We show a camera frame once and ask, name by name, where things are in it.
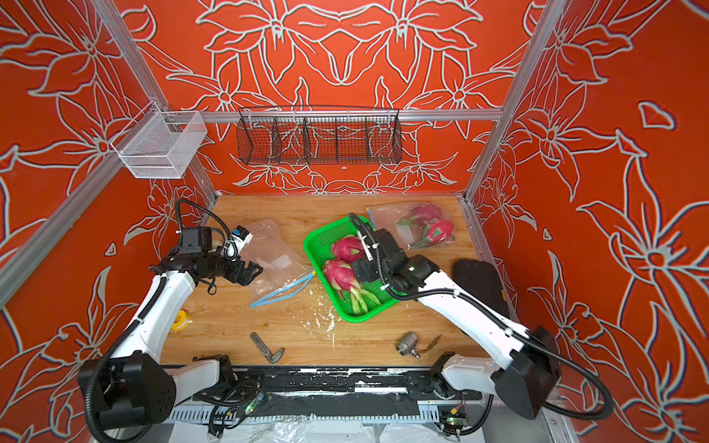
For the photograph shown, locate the clear zip-top bag blue seal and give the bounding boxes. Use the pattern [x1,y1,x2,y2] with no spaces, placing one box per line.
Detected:
[239,220,318,309]

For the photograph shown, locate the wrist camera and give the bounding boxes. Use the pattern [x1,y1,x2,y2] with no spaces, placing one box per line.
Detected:
[357,231,373,261]
[225,226,253,258]

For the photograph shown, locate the metal pipe fitting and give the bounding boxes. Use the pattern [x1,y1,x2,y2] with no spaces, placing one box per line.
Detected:
[395,332,420,359]

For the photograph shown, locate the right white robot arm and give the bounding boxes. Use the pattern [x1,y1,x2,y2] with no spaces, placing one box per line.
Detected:
[353,217,615,421]

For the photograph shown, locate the white wire basket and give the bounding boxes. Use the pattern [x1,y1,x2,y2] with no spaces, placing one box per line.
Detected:
[109,110,207,180]

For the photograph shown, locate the yellow white tape roll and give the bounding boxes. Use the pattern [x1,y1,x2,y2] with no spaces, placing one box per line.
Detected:
[171,310,192,332]

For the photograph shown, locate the black oval tray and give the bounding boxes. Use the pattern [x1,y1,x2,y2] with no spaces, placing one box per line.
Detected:
[452,260,510,317]

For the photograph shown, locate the black wire basket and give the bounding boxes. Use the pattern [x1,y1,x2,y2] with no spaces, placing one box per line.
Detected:
[236,106,404,166]

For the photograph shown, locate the green plastic basket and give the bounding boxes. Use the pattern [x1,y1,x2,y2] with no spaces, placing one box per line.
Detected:
[303,215,401,324]

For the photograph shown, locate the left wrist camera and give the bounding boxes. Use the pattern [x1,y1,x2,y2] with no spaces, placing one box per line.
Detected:
[225,226,253,258]

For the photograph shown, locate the grey L-shaped metal tool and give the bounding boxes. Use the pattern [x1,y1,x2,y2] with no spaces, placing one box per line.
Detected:
[249,332,285,365]

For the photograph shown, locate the pink dragon fruit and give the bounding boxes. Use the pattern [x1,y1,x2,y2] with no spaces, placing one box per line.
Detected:
[323,260,381,316]
[330,236,366,262]

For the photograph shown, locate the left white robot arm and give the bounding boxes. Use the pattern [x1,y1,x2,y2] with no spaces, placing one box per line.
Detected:
[78,253,263,442]

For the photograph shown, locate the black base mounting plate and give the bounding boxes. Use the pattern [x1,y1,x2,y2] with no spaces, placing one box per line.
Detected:
[206,365,487,401]

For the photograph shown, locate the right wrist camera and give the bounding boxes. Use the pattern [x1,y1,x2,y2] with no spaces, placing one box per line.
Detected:
[357,231,373,261]

